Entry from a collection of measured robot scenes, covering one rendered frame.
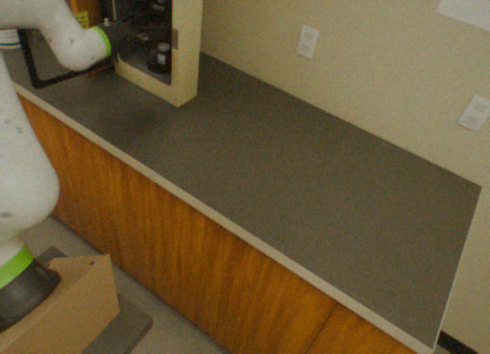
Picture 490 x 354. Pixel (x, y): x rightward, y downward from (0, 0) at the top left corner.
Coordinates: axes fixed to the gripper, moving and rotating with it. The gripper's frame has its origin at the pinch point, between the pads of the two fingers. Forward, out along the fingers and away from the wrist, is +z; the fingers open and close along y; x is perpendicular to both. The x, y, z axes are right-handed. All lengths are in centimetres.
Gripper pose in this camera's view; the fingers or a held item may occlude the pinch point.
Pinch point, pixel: (161, 19)
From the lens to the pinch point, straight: 146.2
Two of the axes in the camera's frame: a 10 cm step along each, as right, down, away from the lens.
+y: -8.2, -4.8, 3.2
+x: -1.4, 7.1, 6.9
